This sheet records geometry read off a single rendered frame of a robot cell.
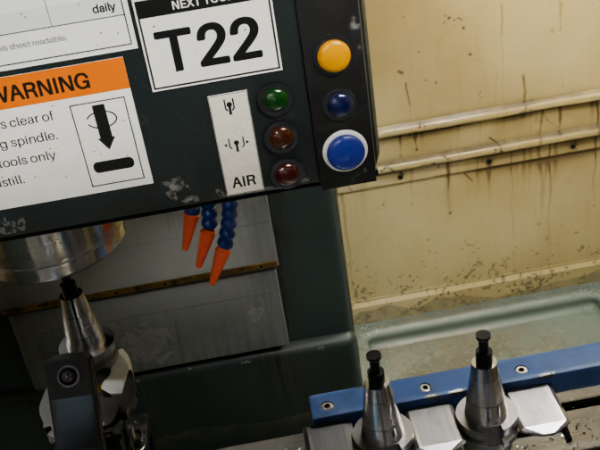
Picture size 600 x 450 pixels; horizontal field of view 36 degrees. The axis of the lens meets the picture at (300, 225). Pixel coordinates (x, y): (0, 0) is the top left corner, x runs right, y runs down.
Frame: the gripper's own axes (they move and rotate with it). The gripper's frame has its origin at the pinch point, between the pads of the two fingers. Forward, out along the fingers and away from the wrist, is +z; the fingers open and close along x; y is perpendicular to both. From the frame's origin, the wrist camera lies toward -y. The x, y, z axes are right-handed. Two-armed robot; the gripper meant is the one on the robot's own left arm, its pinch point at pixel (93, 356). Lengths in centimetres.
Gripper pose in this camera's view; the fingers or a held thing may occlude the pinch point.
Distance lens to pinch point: 110.1
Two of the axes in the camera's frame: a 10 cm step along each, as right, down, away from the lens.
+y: 1.3, 8.5, 5.2
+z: -1.2, -5.0, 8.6
